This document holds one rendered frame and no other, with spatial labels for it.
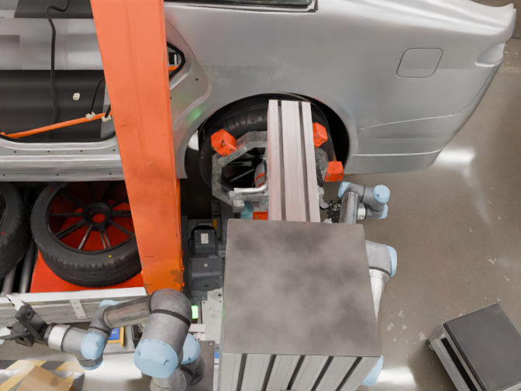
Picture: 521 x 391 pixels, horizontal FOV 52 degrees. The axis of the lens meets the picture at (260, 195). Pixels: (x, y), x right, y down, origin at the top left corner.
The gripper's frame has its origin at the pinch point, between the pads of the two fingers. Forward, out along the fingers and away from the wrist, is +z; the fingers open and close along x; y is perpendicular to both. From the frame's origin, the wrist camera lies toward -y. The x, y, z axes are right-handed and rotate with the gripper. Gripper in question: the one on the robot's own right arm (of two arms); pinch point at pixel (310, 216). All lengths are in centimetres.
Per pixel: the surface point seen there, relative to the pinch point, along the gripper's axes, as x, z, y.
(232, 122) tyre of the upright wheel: -31, 35, 30
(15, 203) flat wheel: -36, 144, -32
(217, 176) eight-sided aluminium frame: -20.3, 41.9, 5.4
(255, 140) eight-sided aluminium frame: -21.0, 25.9, 29.2
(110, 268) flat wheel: 2, 95, -37
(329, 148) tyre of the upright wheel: -28.6, -11.7, 13.9
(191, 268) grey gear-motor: 1, 55, -43
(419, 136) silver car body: -30, -55, 20
